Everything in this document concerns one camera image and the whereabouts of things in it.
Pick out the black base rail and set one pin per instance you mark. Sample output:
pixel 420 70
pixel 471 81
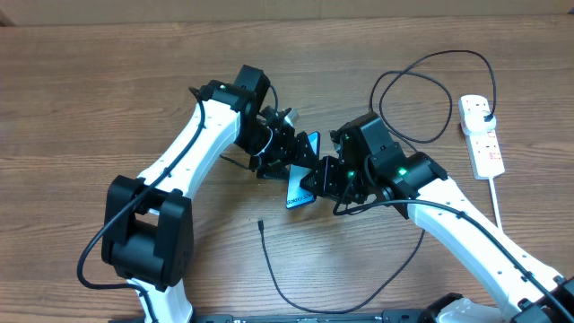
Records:
pixel 305 317

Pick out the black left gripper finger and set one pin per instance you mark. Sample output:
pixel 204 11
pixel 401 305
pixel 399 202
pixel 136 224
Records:
pixel 275 172
pixel 306 150

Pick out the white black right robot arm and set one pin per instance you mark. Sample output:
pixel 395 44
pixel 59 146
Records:
pixel 523 288

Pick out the white charger plug adapter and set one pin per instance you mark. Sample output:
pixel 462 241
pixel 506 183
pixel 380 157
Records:
pixel 476 123

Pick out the white power strip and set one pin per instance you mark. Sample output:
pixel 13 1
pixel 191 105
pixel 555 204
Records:
pixel 483 149

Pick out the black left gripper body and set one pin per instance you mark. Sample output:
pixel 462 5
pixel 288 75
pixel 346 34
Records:
pixel 278 150

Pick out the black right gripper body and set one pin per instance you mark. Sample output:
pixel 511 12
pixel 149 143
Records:
pixel 360 187

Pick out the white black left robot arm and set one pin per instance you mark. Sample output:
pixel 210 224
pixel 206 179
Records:
pixel 149 237

